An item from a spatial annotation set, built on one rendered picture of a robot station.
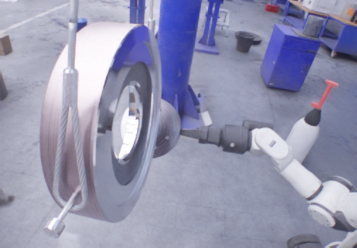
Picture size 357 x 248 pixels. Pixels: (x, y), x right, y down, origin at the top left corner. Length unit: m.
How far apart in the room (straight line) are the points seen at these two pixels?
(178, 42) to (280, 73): 1.72
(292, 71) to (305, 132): 1.41
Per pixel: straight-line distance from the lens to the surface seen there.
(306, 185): 0.76
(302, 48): 3.20
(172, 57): 1.94
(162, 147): 0.75
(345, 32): 5.73
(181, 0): 1.82
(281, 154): 0.73
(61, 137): 0.29
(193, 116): 2.28
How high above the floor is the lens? 1.39
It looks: 36 degrees down
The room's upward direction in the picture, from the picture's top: 9 degrees clockwise
